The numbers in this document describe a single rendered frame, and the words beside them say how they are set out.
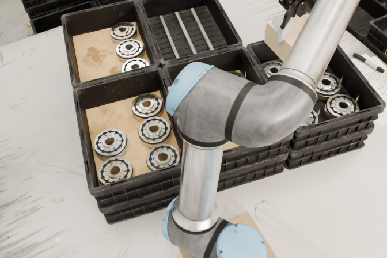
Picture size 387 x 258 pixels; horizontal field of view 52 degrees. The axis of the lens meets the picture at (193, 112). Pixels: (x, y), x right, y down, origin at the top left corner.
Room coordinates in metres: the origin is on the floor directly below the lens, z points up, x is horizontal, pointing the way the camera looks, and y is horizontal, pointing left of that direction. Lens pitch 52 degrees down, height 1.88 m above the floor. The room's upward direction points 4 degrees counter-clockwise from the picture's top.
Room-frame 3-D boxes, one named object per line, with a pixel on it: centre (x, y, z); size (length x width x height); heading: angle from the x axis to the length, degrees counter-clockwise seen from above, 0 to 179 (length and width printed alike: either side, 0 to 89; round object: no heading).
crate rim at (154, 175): (0.73, 0.19, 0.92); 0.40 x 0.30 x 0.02; 14
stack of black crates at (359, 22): (1.86, -1.01, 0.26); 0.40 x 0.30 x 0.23; 23
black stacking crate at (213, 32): (1.19, 0.00, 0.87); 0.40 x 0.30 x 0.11; 14
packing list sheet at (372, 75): (0.99, -0.71, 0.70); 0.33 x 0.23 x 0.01; 23
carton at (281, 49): (0.86, -0.32, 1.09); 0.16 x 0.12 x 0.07; 23
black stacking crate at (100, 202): (0.73, 0.19, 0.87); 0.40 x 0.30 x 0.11; 14
